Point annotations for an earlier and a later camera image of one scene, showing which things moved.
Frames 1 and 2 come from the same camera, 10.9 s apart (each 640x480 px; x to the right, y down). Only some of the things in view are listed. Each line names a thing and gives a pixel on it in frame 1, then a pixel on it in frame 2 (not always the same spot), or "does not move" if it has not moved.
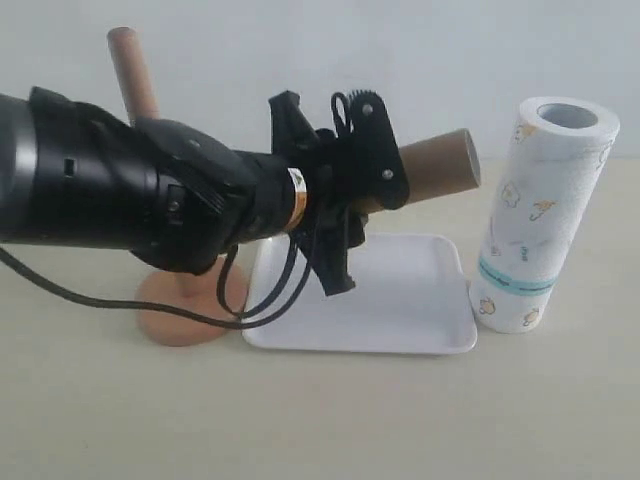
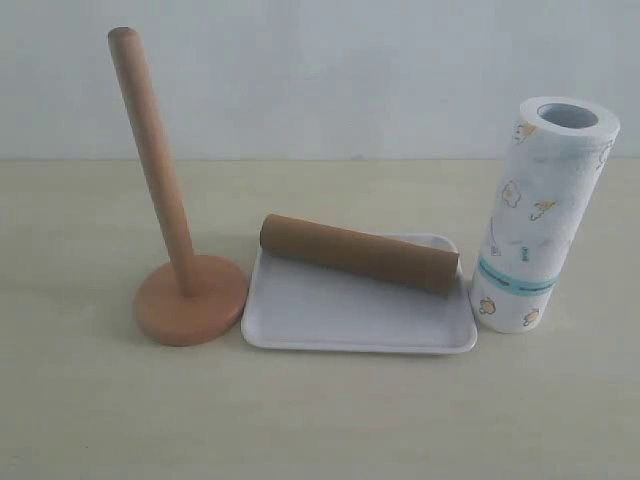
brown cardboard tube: x=436 y=166 to x=408 y=263
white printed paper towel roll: x=555 y=162 does not move
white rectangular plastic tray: x=411 y=294 does not move
